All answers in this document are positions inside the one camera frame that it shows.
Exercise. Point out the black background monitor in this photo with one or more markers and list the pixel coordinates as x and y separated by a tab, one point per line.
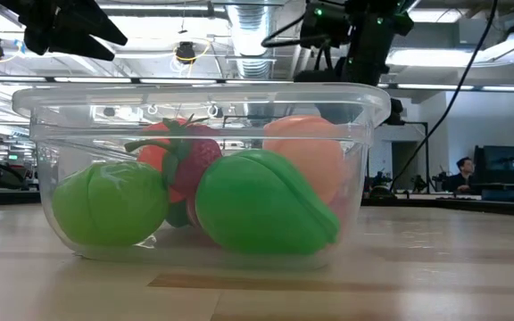
502	169

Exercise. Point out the orange toy fruit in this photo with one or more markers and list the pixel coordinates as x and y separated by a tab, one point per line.
152	153

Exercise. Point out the pink orange toy peach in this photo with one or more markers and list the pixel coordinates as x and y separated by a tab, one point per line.
310	151

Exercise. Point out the silver ventilation duct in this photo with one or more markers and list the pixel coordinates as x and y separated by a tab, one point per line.
250	35

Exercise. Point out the person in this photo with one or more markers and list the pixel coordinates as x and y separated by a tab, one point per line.
464	171

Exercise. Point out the clear plastic container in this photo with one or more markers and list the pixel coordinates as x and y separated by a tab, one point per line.
38	96

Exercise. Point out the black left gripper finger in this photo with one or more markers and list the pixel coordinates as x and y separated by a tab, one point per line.
78	46
89	22

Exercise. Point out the black metal stand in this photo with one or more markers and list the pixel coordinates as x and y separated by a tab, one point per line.
427	151

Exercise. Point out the bright green toy fruit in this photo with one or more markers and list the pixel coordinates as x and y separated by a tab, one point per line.
261	205

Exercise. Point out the dark green toy pepper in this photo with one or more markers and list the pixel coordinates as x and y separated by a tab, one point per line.
177	217

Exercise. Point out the red toy strawberry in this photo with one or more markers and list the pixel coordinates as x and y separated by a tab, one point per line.
199	165

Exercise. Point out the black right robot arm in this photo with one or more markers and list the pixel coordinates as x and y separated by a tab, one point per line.
328	24

